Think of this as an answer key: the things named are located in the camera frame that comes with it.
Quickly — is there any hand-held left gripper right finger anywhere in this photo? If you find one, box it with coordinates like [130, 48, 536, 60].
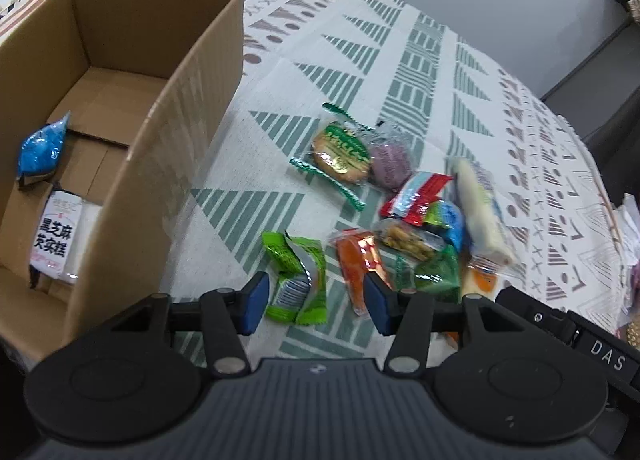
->
[364, 270, 532, 375]

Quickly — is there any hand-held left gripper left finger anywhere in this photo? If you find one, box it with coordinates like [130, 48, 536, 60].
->
[100, 271, 271, 375]

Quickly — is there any light green snack packet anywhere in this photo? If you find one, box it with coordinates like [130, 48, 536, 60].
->
[262, 230, 328, 325]

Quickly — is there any blue and green snack packet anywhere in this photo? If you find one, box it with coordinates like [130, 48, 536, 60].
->
[424, 200, 467, 253]

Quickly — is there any brown cardboard box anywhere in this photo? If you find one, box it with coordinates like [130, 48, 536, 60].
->
[0, 0, 246, 363]

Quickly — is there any dark green snack packet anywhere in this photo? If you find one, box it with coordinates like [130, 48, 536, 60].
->
[395, 245, 463, 303]

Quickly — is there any clear nut bar packet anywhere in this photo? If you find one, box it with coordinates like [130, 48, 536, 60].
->
[375, 217, 446, 263]

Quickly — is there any orange and white snack packet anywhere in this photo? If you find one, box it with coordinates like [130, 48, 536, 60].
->
[460, 255, 503, 301]

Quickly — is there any red white snack packet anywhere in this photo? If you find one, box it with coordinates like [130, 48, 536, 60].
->
[379, 171, 453, 227]

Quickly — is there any white crumpled plastic bag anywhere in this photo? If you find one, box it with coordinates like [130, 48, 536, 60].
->
[617, 192, 640, 261]

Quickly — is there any long white snack packet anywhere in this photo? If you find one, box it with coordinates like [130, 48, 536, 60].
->
[447, 156, 516, 265]

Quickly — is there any purple cake in clear wrapper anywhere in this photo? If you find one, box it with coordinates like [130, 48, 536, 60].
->
[367, 120, 416, 191]

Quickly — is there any green-wrapped round biscuit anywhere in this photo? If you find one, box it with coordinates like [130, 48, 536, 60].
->
[290, 102, 381, 211]

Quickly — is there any white packet with black print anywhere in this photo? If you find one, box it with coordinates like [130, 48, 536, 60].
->
[27, 182, 103, 288]

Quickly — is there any dark grey furniture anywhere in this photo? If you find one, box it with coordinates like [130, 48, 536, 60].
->
[540, 14, 640, 201]

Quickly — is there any patterned bed cover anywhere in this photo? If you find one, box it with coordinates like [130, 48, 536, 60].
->
[0, 0, 631, 361]

